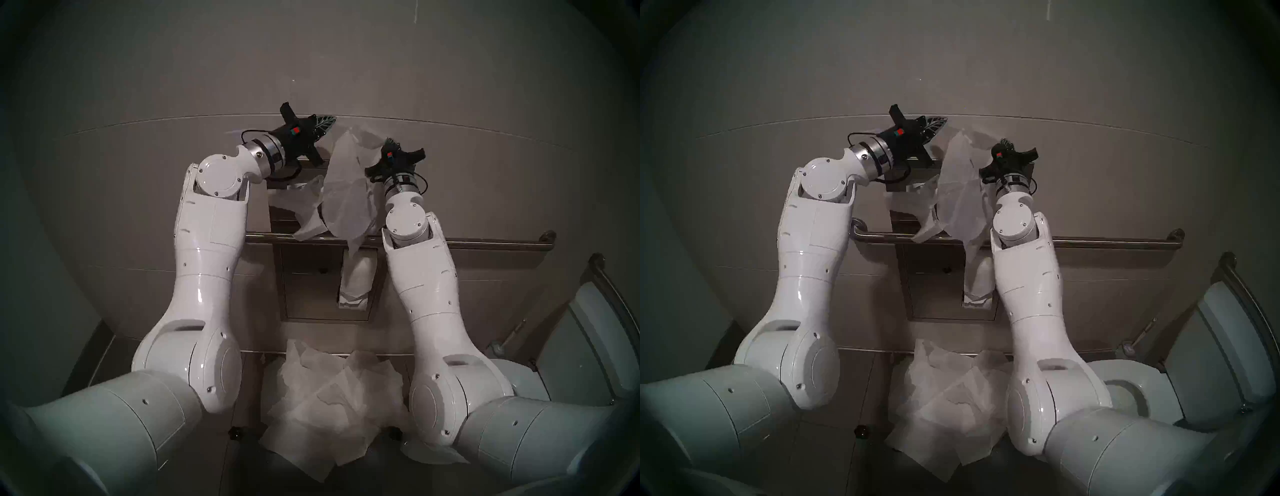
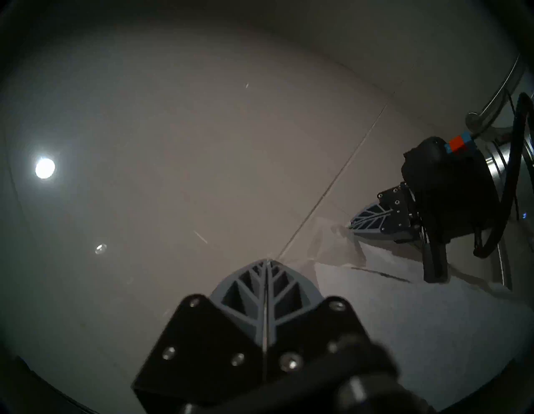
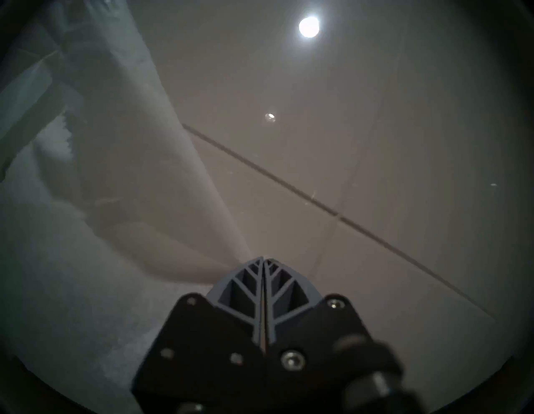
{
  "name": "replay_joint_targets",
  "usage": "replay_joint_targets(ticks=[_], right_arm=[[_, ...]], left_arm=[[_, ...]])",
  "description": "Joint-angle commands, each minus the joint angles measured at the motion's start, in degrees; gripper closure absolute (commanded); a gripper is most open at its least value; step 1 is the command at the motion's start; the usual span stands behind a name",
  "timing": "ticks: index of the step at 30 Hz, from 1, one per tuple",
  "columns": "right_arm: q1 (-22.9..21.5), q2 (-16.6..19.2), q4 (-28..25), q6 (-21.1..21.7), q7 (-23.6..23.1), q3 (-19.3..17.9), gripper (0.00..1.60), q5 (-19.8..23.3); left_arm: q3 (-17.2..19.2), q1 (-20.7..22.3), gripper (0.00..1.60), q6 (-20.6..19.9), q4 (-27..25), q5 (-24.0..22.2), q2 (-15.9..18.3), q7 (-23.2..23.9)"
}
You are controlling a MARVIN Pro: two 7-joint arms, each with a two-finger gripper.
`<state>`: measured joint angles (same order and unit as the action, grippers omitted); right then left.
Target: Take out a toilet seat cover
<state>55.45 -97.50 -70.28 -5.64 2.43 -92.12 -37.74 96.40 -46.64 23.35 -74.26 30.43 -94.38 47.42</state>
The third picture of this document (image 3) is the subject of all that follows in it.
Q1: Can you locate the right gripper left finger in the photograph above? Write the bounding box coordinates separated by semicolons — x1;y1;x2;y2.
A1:
131;257;267;414

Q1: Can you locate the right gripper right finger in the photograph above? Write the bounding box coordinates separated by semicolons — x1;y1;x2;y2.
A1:
264;258;370;414

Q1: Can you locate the white paper toilet seat cover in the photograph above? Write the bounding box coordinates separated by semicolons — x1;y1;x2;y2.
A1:
0;0;255;414

